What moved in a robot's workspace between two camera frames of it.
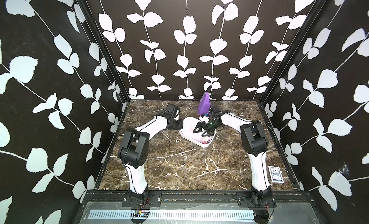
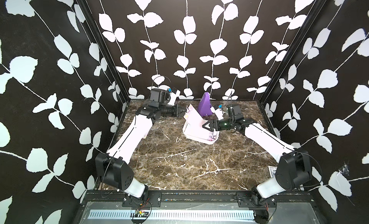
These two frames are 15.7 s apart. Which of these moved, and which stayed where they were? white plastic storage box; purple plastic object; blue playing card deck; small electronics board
Moved: white plastic storage box
Stayed: purple plastic object; blue playing card deck; small electronics board
